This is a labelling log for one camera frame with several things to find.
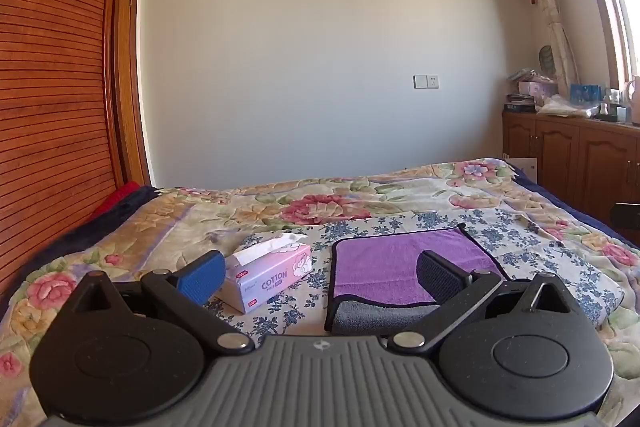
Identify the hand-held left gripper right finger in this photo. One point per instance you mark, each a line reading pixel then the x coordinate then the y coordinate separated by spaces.
pixel 436 279

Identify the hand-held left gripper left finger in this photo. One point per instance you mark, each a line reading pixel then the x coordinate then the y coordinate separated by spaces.
pixel 202 281

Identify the purple towel with black edge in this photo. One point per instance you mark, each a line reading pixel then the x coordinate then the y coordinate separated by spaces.
pixel 380 264

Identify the pink tissue box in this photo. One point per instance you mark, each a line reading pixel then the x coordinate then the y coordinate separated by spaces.
pixel 277 272

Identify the blue floral white cloth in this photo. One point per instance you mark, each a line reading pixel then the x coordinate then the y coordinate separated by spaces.
pixel 530 252

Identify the red cloth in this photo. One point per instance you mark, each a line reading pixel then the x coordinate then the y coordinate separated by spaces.
pixel 120 197

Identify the floral blanket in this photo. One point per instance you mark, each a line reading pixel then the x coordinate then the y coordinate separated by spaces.
pixel 325 202

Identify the wooden cabinet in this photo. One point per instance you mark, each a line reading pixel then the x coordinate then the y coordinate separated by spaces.
pixel 565 157

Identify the stack of books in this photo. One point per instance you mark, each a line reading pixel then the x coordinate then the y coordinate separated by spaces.
pixel 520 103

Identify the black object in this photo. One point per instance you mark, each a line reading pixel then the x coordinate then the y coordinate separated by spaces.
pixel 627 219

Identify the wooden door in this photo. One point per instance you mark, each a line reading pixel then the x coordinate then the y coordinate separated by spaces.
pixel 131 82

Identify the clear plastic bag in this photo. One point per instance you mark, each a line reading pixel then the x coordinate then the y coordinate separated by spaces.
pixel 565 107

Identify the blue box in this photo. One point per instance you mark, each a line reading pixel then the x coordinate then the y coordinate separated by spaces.
pixel 586 93

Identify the grey fan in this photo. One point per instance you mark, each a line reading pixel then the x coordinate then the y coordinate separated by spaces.
pixel 546 62

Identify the small bottles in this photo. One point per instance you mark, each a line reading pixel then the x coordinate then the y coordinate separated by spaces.
pixel 614 107

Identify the wooden slatted wardrobe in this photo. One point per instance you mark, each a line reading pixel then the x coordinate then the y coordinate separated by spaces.
pixel 50 82

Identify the pink jug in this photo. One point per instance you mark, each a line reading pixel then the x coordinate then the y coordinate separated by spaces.
pixel 635 102

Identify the white wall socket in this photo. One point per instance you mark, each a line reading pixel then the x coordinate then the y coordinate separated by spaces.
pixel 426 81

